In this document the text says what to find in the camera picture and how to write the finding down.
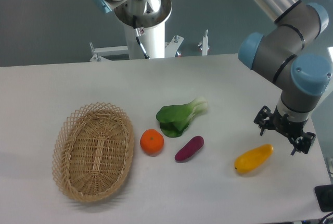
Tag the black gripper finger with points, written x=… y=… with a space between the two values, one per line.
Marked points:
x=263 y=119
x=303 y=143

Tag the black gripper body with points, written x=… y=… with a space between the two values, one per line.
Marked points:
x=284 y=126

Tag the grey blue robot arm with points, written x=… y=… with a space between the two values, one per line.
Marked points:
x=302 y=78

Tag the green bok choy vegetable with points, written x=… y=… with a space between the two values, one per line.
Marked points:
x=175 y=119

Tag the yellow mango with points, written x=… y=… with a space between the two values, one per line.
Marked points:
x=252 y=159

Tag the black device at table edge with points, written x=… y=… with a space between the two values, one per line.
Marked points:
x=324 y=197

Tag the purple sweet potato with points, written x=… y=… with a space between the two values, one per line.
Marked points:
x=193 y=146

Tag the orange tangerine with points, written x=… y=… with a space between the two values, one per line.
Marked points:
x=152 y=142

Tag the woven wicker basket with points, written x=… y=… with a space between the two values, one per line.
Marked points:
x=93 y=152

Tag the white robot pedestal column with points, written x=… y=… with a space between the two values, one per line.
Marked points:
x=144 y=25

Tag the white pedestal base frame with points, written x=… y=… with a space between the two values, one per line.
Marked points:
x=171 y=49

